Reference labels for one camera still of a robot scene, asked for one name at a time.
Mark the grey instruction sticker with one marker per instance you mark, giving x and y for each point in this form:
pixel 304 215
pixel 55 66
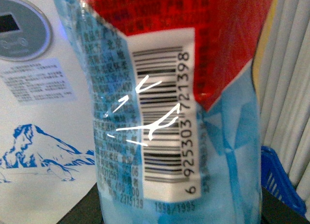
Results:
pixel 38 82

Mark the white blue chest freezer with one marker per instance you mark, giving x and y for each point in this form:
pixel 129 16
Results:
pixel 46 150

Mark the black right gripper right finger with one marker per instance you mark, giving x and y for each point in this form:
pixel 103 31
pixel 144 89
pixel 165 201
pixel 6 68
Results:
pixel 276 212

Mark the grey oval control panel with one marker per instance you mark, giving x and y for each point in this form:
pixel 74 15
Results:
pixel 25 32

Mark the blue plastic shopping basket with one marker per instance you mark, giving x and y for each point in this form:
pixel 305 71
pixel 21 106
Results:
pixel 275 180

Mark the blue red drink bottle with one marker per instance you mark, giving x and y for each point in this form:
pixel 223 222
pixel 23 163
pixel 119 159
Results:
pixel 175 111

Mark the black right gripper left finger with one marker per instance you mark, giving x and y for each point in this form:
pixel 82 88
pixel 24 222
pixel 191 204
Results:
pixel 86 211

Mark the white vertical blind curtain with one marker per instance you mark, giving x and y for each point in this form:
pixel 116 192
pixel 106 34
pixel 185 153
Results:
pixel 284 81

